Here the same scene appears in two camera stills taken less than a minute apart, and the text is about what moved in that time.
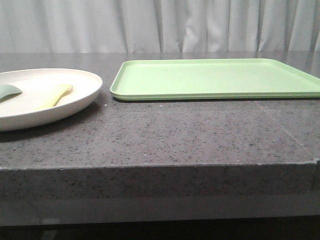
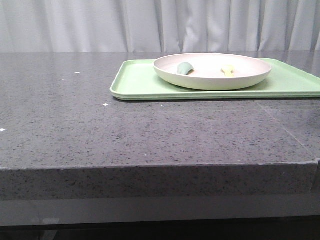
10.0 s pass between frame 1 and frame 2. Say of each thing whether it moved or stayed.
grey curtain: stayed
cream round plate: moved
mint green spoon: moved
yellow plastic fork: moved
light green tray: stayed
